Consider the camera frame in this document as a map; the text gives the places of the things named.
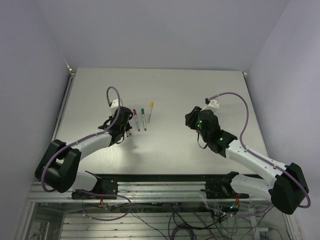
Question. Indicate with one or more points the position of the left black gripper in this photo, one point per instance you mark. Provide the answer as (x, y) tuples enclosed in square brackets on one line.
[(127, 126)]

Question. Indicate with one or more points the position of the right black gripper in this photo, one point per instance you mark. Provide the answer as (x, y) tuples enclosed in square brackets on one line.
[(191, 117)]

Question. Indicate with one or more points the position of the purple marker pen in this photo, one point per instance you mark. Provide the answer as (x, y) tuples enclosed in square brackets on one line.
[(137, 123)]

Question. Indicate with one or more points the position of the green marker pen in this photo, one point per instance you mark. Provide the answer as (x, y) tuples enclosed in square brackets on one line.
[(144, 122)]

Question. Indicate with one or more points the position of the yellow marker pen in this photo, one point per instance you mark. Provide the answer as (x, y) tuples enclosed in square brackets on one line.
[(149, 115)]

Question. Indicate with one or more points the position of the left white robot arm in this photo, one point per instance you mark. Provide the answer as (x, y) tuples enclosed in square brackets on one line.
[(58, 168)]

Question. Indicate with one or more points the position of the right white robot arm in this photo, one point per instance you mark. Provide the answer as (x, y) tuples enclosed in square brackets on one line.
[(283, 185)]

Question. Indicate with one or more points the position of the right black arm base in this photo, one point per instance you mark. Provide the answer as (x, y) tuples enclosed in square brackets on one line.
[(218, 186)]

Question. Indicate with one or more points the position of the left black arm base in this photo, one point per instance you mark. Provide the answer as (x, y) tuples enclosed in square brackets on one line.
[(89, 186)]

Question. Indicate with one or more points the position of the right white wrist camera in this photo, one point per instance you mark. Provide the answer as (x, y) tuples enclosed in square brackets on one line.
[(211, 104)]

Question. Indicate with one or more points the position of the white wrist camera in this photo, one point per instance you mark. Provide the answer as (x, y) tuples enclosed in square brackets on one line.
[(211, 104), (114, 105)]

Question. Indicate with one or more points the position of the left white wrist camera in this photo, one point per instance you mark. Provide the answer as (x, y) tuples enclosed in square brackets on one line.
[(114, 105)]

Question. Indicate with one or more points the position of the aluminium mounting rail frame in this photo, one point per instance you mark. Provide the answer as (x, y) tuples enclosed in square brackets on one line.
[(156, 210)]

